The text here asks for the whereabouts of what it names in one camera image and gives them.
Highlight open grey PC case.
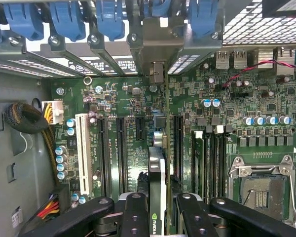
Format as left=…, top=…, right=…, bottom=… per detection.
left=0, top=0, right=296, bottom=237

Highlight metal socket locking lever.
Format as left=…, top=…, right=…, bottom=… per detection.
left=291, top=170, right=296, bottom=227

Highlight red yellow black wires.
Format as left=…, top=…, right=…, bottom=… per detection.
left=36, top=194, right=61, bottom=220

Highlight green motherboard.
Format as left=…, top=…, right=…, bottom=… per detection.
left=40, top=48, right=296, bottom=233

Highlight black RAM slot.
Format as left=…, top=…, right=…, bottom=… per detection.
left=213, top=124, right=225, bottom=198
left=204, top=124, right=214, bottom=198

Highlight white PCI expansion slot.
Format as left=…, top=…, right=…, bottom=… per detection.
left=75, top=113, right=93, bottom=196

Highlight metal port block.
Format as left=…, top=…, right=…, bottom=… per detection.
left=276, top=46, right=296, bottom=76
left=258, top=48, right=275, bottom=69
left=216, top=50, right=230, bottom=70
left=233, top=50, right=248, bottom=69

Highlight black braided wire bundle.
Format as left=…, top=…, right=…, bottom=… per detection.
left=4, top=102, right=61, bottom=188

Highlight short black PCIe expansion slot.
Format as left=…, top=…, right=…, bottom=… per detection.
left=135, top=116, right=146, bottom=141

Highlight white power connector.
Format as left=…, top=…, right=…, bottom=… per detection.
left=41, top=100, right=65, bottom=125

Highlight CPU socket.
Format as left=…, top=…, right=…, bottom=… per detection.
left=227, top=155, right=296, bottom=229

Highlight red and black wire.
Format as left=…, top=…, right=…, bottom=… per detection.
left=222, top=59, right=296, bottom=89

